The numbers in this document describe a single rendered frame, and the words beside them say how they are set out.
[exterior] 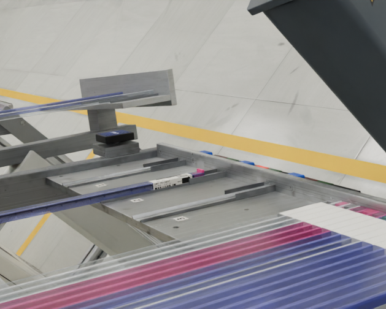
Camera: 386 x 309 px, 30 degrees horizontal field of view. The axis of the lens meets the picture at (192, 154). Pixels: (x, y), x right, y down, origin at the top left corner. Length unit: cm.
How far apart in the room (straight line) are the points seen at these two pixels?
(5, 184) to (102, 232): 35
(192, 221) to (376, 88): 72
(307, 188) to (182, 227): 17
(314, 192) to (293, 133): 141
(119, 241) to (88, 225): 8
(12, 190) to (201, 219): 37
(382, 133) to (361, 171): 44
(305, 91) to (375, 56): 101
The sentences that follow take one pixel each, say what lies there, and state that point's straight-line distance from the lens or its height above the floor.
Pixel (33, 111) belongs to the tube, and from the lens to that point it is 121.
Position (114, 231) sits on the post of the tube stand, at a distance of 140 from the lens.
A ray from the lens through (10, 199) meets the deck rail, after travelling 109.
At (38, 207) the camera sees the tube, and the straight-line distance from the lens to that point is 89.
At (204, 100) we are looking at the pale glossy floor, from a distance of 276.
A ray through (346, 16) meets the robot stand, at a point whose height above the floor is 60.
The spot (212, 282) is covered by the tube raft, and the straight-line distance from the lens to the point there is 60.
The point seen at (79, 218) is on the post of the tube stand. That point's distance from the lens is 136.
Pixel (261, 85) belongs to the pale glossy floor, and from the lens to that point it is 256.
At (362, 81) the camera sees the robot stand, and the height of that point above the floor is 45.
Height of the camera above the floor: 126
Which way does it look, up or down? 29 degrees down
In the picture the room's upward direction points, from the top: 48 degrees counter-clockwise
